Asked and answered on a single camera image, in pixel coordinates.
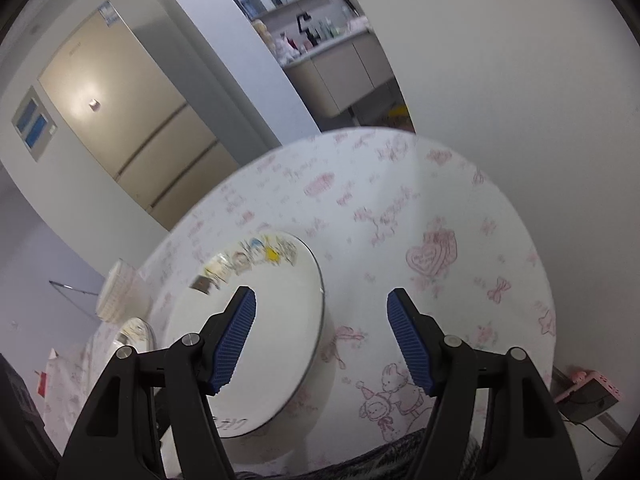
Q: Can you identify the pink power strip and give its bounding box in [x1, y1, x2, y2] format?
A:
[551, 367, 623, 425]

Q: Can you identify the beige three-door refrigerator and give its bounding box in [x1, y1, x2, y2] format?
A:
[39, 1, 239, 230]

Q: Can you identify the pink patterned white tablecloth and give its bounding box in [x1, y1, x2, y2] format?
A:
[41, 127, 559, 476]

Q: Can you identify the grey electrical panel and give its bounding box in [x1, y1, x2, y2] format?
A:
[12, 87, 58, 162]

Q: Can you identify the large white cartoon plate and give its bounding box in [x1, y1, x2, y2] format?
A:
[164, 231, 324, 439]

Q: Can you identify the red gift box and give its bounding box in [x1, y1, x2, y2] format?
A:
[36, 370, 48, 398]

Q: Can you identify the white cartoon plate at edge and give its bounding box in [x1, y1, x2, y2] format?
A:
[114, 318, 155, 353]

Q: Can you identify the white bowl pink rim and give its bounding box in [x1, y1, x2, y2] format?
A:
[96, 259, 141, 324]

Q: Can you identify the bathroom vanity cabinet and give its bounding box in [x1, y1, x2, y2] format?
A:
[283, 28, 394, 118]

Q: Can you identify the black faucet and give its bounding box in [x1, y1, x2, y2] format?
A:
[296, 12, 319, 47]

